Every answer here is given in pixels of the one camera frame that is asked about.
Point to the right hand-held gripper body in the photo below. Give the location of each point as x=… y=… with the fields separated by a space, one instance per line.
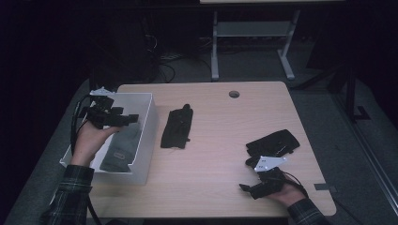
x=270 y=181

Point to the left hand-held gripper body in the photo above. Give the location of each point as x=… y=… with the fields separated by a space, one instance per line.
x=101 y=115

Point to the white box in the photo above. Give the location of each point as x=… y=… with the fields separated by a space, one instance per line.
x=145 y=131

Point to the person's right hand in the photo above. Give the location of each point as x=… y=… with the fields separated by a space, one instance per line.
x=289 y=195

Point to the person's left hand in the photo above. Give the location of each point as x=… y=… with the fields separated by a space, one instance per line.
x=86 y=143

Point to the black glove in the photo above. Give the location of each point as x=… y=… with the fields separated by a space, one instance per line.
x=176 y=128
x=275 y=142

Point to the black tape strip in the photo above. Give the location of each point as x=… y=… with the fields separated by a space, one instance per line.
x=325 y=187

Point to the grey metal stand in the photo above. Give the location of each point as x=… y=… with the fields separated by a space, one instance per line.
x=250 y=28

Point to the black frame post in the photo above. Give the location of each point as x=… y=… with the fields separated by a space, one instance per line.
x=352 y=93

